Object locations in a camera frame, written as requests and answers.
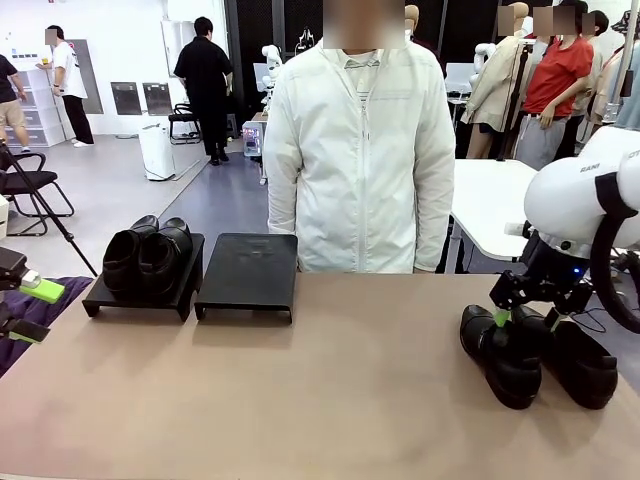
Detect dark hat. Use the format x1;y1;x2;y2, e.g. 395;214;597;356
610;9;640;36

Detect black shoe stand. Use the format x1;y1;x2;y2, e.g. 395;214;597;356
193;232;300;325
82;232;206;323

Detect purple cloth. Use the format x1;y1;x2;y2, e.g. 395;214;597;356
0;275;95;379

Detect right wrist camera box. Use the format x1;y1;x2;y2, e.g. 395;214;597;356
503;219;539;241

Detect mannequin in beige jacket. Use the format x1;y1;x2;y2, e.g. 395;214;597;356
459;2;531;161

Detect man in white shirt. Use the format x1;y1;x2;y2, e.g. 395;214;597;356
37;24;96;149

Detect mannequin in red shirt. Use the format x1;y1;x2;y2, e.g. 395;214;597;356
517;0;596;174

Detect small grey wall panel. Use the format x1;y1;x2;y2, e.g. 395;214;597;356
142;82;174;117
110;81;143;116

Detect bare mannequin head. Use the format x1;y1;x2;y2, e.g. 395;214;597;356
402;4;421;41

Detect small wooden desk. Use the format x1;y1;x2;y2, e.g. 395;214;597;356
249;110;274;187

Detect metal wall cabinet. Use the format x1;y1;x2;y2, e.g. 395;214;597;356
160;19;207;79

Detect person's right forearm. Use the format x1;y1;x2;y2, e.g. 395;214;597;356
264;194;301;275

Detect person in beige top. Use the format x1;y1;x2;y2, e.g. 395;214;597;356
569;9;612;161

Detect white metal pole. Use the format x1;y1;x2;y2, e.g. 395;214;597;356
607;42;632;121

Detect black office chair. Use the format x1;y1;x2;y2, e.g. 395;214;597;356
168;102;201;146

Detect computer with coloured lights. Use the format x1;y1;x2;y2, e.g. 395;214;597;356
242;124;265;160

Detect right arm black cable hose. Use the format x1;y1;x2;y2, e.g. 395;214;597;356
589;172;640;335

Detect teal garment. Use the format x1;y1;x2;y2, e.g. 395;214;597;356
612;94;640;131

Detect tall grey wall panel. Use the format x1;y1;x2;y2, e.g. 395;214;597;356
67;38;105;115

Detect white drawer units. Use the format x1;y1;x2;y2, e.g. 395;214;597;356
4;67;76;149

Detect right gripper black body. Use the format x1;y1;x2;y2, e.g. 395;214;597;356
488;238;594;315

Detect black leather dress shoe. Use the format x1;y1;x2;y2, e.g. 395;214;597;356
514;304;620;410
137;216;195;303
459;303;544;410
102;214;161;301

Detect white table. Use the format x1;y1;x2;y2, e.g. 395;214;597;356
447;158;551;261

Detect man in khaki shorts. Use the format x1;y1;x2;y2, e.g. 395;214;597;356
0;53;32;154

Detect black folding chair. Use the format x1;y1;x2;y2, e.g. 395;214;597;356
0;152;76;237

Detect mannequin in light beige clothes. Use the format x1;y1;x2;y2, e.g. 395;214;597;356
584;47;626;131

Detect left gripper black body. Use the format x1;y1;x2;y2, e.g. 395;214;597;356
0;247;29;291

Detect white air purifier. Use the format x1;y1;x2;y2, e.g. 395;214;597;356
138;123;176;182

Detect man in black clothes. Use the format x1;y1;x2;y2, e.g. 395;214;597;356
173;16;235;167

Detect person's left forearm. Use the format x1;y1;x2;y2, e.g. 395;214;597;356
413;194;456;274

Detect person in white jacket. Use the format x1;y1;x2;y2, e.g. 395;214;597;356
263;0;457;275

